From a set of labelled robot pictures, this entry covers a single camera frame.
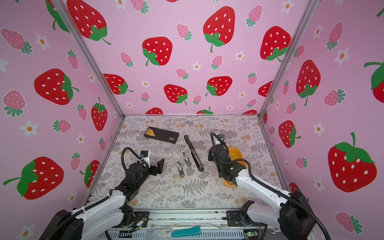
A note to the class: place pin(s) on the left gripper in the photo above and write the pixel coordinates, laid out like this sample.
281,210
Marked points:
159,167

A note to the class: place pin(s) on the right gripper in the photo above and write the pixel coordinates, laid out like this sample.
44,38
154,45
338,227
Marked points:
210,155

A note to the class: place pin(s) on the black stapler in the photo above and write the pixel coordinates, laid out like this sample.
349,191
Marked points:
194,154

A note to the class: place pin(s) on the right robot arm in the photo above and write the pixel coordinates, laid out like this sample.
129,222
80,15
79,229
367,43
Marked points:
296,218

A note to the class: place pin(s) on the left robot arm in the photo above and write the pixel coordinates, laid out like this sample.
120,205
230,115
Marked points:
89,221

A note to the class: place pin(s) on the yellow plastic tray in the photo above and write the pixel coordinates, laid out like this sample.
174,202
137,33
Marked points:
237,156

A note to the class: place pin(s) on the black tool case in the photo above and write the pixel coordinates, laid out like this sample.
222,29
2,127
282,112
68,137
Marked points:
161,135

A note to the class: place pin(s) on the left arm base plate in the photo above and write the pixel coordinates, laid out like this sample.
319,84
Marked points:
136,219

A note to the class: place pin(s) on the aluminium rail frame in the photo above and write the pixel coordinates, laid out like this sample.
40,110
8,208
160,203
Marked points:
213,225

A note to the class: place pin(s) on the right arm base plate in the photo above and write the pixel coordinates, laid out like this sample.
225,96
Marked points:
239,219

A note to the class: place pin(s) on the teal handled tool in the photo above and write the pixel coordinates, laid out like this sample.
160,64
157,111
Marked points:
194,231

